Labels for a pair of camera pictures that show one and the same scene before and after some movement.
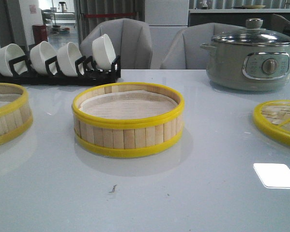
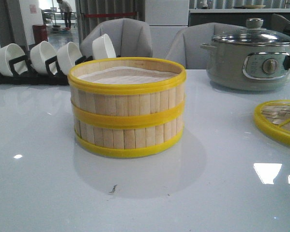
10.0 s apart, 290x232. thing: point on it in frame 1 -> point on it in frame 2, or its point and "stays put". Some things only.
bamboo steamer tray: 10,114 -> 127,93
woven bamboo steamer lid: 280,119 stays put
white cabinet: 164,18 stays put
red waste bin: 39,33 stays put
